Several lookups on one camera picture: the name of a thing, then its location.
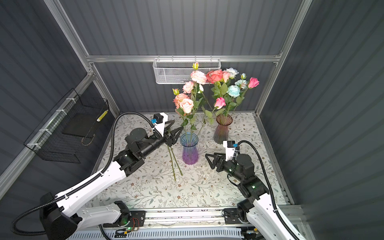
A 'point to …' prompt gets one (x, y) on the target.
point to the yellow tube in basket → (99, 118)
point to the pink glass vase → (221, 133)
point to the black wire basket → (72, 123)
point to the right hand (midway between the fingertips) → (211, 156)
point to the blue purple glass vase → (189, 141)
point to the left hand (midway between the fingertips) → (178, 123)
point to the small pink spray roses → (176, 160)
